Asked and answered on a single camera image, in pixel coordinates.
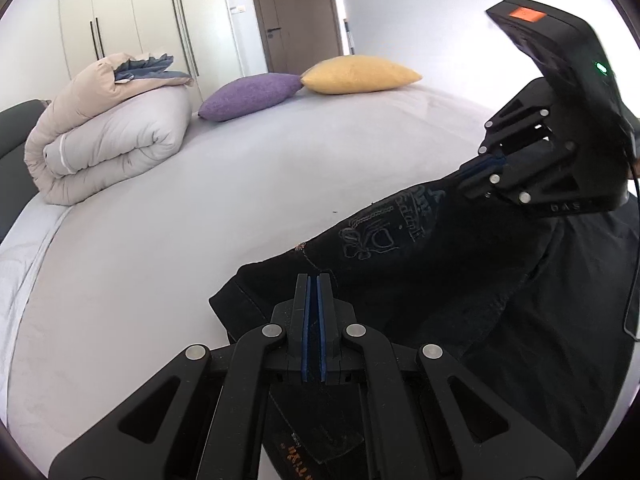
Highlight black denim pants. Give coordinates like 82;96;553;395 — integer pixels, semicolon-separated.
210;172;639;479

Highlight white bed mattress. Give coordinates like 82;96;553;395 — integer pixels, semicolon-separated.
6;86;490;470

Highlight yellow pillow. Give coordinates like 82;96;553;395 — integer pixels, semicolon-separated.
300;55;422;96

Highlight white pillow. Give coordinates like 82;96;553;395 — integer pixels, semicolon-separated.
0;194;70;422

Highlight purple pillow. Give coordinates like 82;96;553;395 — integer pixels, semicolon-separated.
198;73;303;122

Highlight brown door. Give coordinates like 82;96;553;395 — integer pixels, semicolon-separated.
254;0;343;75

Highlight dark grey headboard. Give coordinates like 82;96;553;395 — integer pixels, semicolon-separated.
0;100;47;240

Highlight folded beige duvet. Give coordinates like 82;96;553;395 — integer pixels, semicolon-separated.
24;53;193;206

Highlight cream wardrobe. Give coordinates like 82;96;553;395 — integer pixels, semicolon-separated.
58;0;267;105

